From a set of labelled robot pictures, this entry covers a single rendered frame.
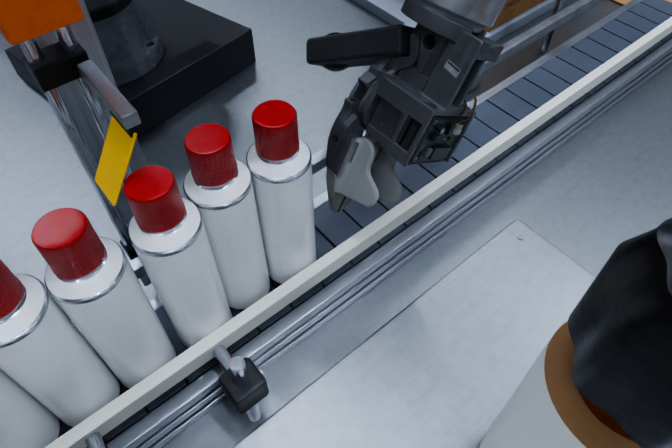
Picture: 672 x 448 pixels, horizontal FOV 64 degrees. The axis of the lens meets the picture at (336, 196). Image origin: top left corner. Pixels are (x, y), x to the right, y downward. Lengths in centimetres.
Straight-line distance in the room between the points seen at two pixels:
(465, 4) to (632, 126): 48
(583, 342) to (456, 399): 24
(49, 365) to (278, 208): 19
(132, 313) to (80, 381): 7
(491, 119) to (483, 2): 31
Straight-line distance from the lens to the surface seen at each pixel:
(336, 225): 58
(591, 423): 32
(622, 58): 84
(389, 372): 51
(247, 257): 46
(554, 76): 83
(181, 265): 40
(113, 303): 40
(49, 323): 40
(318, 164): 54
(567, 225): 70
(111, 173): 38
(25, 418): 48
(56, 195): 76
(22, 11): 36
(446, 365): 52
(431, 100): 45
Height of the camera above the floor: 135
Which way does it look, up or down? 50 degrees down
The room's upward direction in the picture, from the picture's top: straight up
